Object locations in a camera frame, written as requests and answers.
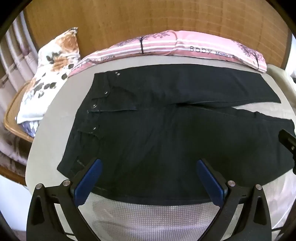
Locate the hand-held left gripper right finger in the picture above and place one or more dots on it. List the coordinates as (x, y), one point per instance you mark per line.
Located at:
(208, 178)

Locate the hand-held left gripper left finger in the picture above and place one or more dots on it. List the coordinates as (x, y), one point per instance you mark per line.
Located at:
(91, 176)

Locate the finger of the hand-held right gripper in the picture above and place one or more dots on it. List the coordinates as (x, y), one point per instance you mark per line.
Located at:
(294, 164)
(288, 139)

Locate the black pants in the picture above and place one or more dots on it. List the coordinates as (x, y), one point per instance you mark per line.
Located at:
(161, 139)

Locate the beige bed mattress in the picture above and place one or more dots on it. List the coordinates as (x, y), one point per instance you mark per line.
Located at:
(57, 115)

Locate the purple patterned cushion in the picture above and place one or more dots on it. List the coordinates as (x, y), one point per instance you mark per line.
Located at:
(30, 128)

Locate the wicker chair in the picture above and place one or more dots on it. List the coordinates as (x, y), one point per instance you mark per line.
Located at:
(16, 120)

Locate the floral pillow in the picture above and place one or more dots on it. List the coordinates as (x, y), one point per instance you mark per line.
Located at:
(50, 76)

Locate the pink striped pillow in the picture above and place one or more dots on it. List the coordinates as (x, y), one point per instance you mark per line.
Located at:
(196, 44)

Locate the striped curtain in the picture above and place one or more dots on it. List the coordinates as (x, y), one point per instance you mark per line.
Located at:
(13, 58)

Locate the wooden headboard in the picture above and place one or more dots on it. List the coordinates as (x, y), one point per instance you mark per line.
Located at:
(138, 18)

